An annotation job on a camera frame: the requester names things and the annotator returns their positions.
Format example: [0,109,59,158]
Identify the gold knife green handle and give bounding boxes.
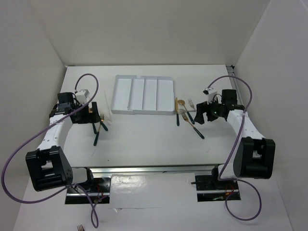
[175,98,180,126]
[89,108,97,134]

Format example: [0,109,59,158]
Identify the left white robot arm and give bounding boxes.
[26,90,101,192]

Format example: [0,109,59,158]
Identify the white divided cutlery tray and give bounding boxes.
[110,75,175,116]

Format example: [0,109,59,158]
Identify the gold fork green handle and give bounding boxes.
[100,114,108,131]
[181,113,205,139]

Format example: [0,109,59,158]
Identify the silver fork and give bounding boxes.
[174,109,196,114]
[188,99,195,110]

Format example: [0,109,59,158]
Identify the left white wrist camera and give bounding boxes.
[75,90,90,105]

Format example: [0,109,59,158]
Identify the fork tines at bottom edge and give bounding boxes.
[77,225,85,231]

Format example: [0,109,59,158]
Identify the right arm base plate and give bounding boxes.
[192,175,241,202]

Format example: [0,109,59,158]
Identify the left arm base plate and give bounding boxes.
[65,176,111,205]

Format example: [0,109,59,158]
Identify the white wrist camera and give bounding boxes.
[203,87,217,103]
[75,90,90,105]

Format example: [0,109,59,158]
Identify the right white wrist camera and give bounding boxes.
[203,87,217,103]

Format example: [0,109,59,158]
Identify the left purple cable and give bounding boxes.
[0,73,100,229]

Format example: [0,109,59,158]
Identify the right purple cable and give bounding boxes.
[207,75,262,221]

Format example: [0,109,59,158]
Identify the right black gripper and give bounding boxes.
[194,97,223,124]

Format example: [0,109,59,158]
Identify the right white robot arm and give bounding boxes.
[194,87,276,189]

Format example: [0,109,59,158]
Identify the gold spoon green handle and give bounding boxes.
[178,100,195,124]
[93,120,103,146]

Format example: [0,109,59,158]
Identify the purple cable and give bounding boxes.
[0,73,100,229]
[207,75,262,221]

